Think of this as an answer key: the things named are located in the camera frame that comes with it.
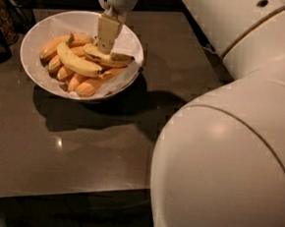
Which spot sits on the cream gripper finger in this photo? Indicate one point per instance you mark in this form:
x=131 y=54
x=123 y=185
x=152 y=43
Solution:
x=108 y=30

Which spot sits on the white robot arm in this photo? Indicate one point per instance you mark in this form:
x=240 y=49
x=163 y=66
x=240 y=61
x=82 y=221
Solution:
x=220 y=159

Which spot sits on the front curved yellow banana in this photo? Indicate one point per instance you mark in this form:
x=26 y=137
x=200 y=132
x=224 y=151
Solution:
x=76 y=63

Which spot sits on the orange banana bunch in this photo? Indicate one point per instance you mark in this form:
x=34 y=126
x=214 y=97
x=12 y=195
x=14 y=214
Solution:
x=76 y=83

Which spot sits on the white paper bowl liner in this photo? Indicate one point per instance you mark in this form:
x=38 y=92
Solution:
x=128 y=42

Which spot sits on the white bowl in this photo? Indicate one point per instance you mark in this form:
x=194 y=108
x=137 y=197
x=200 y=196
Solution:
x=37 y=71

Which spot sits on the patterned container at left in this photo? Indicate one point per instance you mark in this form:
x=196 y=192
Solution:
x=7 y=24

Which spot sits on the dark wire rack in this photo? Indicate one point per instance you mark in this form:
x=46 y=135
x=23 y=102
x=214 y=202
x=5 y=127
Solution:
x=22 y=14

